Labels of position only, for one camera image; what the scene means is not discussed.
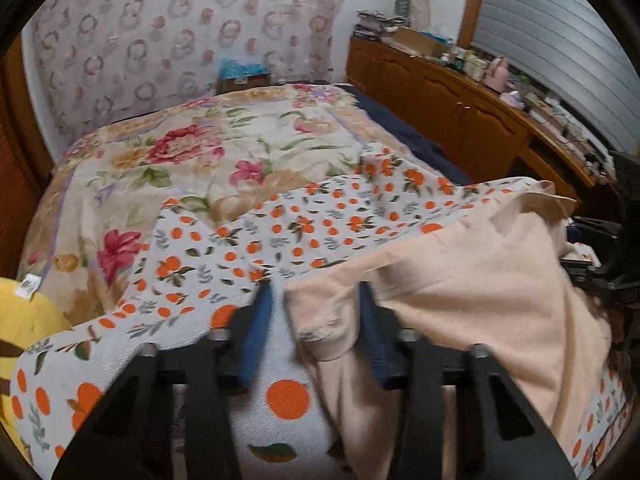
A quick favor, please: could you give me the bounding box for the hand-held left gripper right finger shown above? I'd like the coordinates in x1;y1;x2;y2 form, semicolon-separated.
357;282;576;480

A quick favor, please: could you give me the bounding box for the orange fruit print blanket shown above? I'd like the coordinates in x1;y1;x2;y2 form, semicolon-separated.
12;142;631;480

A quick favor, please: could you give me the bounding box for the cardboard box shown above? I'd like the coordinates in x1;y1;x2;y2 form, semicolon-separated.
392;27;451;58

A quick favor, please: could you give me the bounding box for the stack of folded clothes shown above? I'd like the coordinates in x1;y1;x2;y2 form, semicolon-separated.
354;9;408;41

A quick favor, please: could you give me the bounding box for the box with blue cloth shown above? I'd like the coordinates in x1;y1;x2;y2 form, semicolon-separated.
217;57;273;95

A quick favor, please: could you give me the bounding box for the pink kettle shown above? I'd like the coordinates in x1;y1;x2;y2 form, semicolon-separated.
486;56;510;93

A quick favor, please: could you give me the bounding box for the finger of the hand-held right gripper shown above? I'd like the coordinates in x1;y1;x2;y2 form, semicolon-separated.
560;255;618;288
570;215;623;241

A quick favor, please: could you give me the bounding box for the wooden louvered wardrobe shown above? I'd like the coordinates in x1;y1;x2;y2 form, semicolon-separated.
0;35;56;281

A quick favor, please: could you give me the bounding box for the pink printed t-shirt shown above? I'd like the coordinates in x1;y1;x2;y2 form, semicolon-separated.
285;177;616;480

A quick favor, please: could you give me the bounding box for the grey window blind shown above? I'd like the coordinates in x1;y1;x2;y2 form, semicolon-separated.
472;0;640;153

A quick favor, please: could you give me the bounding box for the dark blue bed sheet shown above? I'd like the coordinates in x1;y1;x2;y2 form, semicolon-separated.
345;85;473;186

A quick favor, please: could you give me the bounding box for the floral quilt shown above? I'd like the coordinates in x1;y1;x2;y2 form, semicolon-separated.
17;82;401;326

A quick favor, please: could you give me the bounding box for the wooden sideboard cabinet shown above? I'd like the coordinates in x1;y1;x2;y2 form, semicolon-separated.
346;35;618;221

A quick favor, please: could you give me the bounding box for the cluster of toiletry bottles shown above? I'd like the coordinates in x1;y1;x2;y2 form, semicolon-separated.
440;46;488;81

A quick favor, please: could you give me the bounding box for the yellow plush toy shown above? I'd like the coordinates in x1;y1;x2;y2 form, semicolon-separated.
0;275;73;461

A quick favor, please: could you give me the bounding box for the ring pattern wall curtain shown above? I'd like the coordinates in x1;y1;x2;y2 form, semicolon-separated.
22;0;353;143

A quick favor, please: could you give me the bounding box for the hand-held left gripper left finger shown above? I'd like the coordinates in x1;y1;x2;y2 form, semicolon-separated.
52;282;276;480

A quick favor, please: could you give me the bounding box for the wooden window frame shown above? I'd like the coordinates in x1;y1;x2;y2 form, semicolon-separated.
457;0;488;48

